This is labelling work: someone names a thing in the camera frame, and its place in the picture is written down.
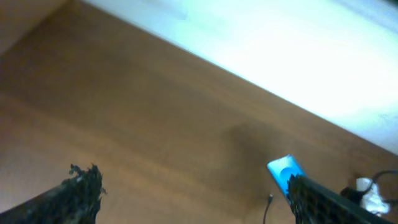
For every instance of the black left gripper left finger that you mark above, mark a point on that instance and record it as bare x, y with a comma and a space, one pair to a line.
76, 200

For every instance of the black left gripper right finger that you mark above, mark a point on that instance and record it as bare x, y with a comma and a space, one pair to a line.
311, 202

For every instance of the blue smartphone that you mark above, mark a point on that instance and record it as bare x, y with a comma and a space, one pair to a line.
282, 170

